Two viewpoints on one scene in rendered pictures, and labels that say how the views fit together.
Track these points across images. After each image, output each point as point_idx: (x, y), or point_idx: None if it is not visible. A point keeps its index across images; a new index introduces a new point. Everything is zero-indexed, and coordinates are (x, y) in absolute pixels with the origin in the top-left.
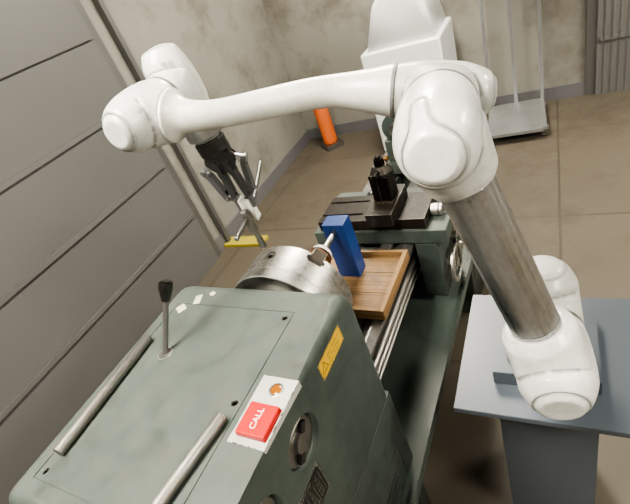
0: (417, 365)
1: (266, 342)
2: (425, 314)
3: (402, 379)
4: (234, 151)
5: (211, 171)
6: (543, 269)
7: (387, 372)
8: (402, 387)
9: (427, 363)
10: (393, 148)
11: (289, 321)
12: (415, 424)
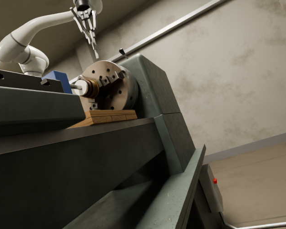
0: (81, 219)
1: None
2: None
3: (97, 210)
4: (77, 14)
5: (92, 14)
6: None
7: (106, 209)
8: (100, 206)
9: (73, 222)
10: (46, 56)
11: None
12: (103, 197)
